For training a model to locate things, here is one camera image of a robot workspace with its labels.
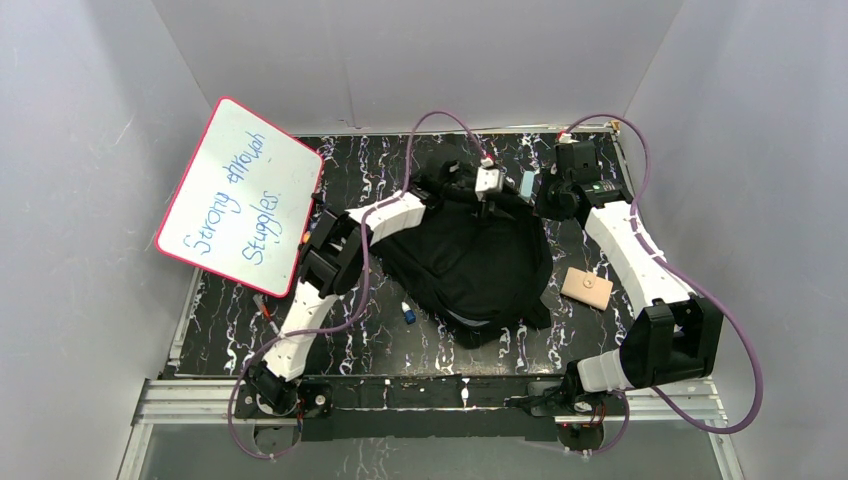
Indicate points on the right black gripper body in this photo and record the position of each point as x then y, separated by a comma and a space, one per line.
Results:
553, 196

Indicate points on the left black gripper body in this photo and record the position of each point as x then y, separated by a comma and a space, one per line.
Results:
465, 192

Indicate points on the black student backpack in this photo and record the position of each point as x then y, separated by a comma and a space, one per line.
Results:
479, 275

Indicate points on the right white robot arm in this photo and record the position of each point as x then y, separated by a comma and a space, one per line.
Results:
675, 332

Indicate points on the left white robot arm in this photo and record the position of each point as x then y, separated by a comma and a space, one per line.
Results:
336, 256

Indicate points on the light blue eraser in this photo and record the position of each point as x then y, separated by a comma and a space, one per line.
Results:
526, 186

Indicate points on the beige snap wallet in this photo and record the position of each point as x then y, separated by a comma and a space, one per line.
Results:
588, 288

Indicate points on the small blue white bottle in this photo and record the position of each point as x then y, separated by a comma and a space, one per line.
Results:
409, 314

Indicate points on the pink-framed whiteboard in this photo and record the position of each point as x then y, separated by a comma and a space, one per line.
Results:
244, 201

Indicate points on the orange marker pen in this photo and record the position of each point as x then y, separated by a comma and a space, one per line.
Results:
264, 311

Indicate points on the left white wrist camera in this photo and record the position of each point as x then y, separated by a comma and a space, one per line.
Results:
489, 179

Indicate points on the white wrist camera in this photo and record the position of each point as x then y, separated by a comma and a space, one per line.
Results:
564, 138
489, 179

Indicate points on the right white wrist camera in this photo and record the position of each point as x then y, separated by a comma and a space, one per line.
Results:
564, 138

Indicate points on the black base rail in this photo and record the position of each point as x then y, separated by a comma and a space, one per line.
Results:
342, 407

